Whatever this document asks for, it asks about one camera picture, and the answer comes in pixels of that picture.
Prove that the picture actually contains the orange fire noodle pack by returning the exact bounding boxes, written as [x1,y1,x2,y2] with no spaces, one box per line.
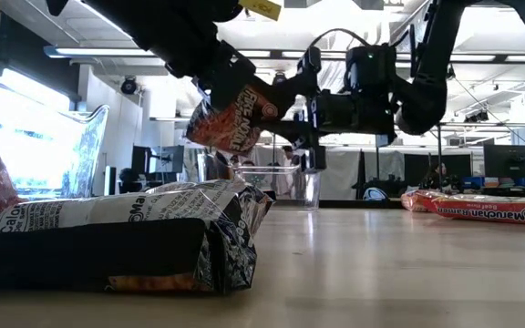
[185,84,284,157]
[400,190,439,213]

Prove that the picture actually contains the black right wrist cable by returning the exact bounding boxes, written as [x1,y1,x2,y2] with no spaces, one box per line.
[306,27,376,52]

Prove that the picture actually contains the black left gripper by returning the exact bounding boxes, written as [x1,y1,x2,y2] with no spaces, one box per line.
[166,39,266,113]

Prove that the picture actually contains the black Maruchan noodle pack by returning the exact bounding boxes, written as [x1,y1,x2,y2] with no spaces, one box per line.
[205,152,237,182]
[0,178,273,295]

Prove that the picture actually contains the person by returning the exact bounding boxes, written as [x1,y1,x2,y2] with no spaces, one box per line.
[280,145,300,197]
[430,162,450,183]

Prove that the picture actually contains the black office chair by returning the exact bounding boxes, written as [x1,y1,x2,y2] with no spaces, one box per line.
[118,167,139,189]

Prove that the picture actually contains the long ceiling light bar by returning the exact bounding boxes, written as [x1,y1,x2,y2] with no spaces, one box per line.
[43,45,525,65]

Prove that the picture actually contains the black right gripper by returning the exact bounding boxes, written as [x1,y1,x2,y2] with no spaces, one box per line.
[257,45,398,172]

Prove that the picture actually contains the black metal gantry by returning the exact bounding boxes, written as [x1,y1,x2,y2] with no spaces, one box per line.
[435,122,444,179]

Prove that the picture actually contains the clear plastic bin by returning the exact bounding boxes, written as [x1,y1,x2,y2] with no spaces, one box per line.
[201,152,323,211]
[0,67,111,201]

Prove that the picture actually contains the white blue round object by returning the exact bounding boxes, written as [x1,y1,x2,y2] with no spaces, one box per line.
[362,186,387,202]

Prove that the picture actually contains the black monitor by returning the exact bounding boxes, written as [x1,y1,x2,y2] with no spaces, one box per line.
[483,144,525,179]
[132,144,185,183]

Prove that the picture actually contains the black ceiling spotlights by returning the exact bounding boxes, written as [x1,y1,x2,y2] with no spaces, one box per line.
[462,108,491,124]

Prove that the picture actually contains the blue storage bins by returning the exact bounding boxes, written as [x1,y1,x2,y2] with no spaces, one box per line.
[462,176,525,189]

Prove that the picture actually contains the grey curtain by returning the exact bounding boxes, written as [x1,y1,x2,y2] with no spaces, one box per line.
[321,149,405,200]

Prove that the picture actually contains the yellow cable tag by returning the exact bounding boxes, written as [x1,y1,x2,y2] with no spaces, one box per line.
[238,0,283,22]

